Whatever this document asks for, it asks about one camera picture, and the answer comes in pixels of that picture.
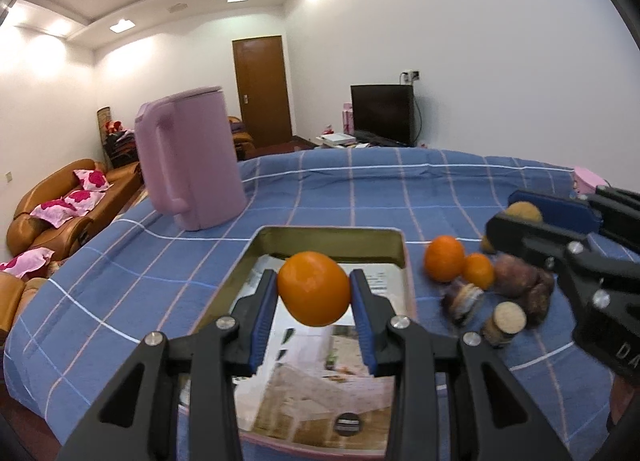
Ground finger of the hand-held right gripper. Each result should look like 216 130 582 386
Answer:
485 212 622 323
507 186 640 254

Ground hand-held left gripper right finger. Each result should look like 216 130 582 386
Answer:
350 268 573 461

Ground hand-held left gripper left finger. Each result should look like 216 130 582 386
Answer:
57 269 279 461

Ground tan brown kiwi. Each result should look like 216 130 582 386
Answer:
480 201 544 255

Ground dark brown round fruit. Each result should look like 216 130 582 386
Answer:
492 253 541 299
520 268 556 327

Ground large orange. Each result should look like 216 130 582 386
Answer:
277 251 352 327

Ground medium orange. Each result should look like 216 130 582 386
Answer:
424 235 467 283

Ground metal tin box pink sides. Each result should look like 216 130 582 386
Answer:
177 225 418 457

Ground tan cut-end root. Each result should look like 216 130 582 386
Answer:
481 301 528 348

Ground dark striped chestnut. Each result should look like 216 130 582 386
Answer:
440 278 485 327

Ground pink cartoon cup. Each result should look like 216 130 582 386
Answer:
572 166 608 198

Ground small orange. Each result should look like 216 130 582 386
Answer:
462 253 496 290

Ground printed paper leaflet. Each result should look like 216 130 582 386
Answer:
232 253 403 452

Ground blue plaid bed sheet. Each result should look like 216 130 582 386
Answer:
2 146 640 461

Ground pink electric kettle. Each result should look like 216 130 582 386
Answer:
134 85 248 232

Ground white flat box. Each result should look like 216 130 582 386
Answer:
316 132 357 148

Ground brown leather sofa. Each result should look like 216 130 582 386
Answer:
227 116 257 162
7 158 143 262

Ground black television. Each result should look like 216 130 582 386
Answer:
350 84 416 148

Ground pink floral cushion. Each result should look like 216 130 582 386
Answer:
30 190 106 228
0 247 55 278
74 168 112 192

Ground pile of dark clothes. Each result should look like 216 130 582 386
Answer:
102 118 142 169

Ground brown wooden door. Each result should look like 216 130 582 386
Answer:
232 35 293 148

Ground brown leather armchair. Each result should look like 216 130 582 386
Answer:
0 271 48 347

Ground black power cable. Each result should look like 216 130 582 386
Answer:
411 81 427 147

